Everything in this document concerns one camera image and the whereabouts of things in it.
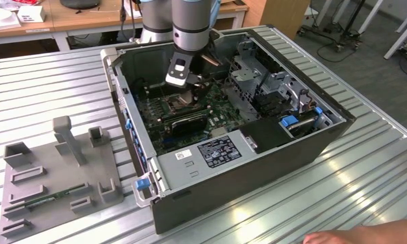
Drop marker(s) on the silver square CPU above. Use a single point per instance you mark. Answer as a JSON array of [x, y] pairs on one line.
[[188, 97]]

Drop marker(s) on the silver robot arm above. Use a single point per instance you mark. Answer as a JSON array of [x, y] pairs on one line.
[[190, 30]]

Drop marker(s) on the person's bare forearm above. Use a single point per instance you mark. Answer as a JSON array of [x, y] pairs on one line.
[[393, 231]]

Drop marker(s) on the CPU socket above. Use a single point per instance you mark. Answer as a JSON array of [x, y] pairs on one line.
[[172, 104]]

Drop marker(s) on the grey metal drive cage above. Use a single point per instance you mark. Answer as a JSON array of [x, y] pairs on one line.
[[246, 73]]

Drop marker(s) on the green motherboard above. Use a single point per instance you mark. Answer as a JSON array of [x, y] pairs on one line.
[[220, 106]]

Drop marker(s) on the black fan expansion card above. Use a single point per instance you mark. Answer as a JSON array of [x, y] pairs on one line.
[[190, 124]]

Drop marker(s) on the silver chipset heatsink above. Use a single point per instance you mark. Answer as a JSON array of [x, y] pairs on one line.
[[219, 132]]

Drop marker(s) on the wooden cabinet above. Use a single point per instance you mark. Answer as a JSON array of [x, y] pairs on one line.
[[282, 15]]

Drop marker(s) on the blue disk carrier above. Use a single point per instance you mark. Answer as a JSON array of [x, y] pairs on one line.
[[288, 121]]

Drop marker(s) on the wooden desk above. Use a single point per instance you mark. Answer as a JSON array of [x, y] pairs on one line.
[[88, 17]]

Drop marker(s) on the blue plastic clip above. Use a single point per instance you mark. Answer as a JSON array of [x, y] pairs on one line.
[[318, 111]]

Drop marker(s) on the grey power supply unit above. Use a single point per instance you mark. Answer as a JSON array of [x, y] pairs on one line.
[[190, 172]]

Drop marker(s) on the dark grey oval object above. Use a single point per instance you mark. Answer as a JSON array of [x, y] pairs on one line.
[[79, 3]]

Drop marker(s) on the black wheeled stand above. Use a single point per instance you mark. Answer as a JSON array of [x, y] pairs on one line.
[[351, 23]]

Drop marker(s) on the blue case latch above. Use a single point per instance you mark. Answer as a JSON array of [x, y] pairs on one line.
[[142, 184]]

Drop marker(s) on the black PC case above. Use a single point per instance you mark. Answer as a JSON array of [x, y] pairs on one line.
[[240, 198]]

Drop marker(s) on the white cardboard box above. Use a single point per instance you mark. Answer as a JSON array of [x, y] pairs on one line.
[[32, 14]]

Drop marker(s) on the red white plastic bag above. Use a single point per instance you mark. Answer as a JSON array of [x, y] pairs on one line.
[[27, 2]]

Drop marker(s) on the grey parts rack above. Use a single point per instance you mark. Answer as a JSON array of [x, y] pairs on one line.
[[64, 172]]

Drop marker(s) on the white foam tray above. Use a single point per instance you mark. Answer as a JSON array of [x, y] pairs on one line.
[[1, 21]]

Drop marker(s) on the green RAM stick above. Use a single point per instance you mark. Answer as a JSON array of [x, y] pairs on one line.
[[47, 199]]

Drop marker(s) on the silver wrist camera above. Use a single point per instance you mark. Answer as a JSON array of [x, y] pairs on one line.
[[179, 72], [216, 38]]

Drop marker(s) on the white table frame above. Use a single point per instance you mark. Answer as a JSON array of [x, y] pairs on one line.
[[401, 42]]

